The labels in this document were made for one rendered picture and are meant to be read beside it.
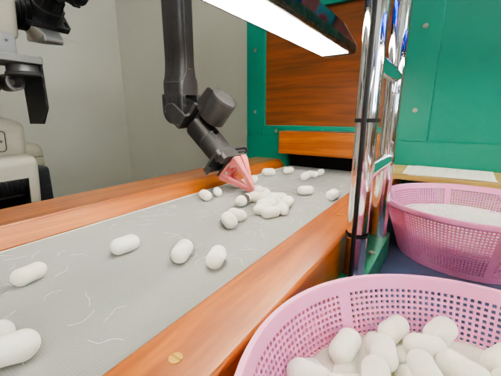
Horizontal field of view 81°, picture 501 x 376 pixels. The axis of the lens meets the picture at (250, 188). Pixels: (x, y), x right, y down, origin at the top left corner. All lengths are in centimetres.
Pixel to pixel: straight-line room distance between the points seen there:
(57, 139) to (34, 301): 231
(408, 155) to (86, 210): 77
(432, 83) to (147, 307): 80
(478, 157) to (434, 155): 9
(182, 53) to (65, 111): 203
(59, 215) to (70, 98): 220
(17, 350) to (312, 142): 79
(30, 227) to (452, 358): 49
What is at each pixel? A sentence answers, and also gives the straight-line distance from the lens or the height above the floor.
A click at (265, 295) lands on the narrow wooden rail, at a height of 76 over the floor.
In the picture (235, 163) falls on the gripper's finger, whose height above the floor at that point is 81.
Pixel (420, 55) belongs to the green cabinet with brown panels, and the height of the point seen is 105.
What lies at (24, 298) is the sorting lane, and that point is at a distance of 36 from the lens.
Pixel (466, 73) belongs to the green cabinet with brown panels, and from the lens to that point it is 91.
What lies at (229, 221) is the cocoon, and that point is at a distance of 44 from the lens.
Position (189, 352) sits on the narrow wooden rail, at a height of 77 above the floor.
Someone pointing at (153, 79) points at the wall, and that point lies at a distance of 267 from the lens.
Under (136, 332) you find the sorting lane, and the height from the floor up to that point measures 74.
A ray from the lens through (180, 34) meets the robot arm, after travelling 70.
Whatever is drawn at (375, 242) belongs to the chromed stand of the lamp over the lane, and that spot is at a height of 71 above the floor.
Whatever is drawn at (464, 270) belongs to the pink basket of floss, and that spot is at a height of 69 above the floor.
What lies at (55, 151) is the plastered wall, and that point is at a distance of 262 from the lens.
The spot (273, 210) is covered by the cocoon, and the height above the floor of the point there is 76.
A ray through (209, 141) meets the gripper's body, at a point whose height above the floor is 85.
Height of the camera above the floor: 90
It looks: 14 degrees down
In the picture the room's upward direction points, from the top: straight up
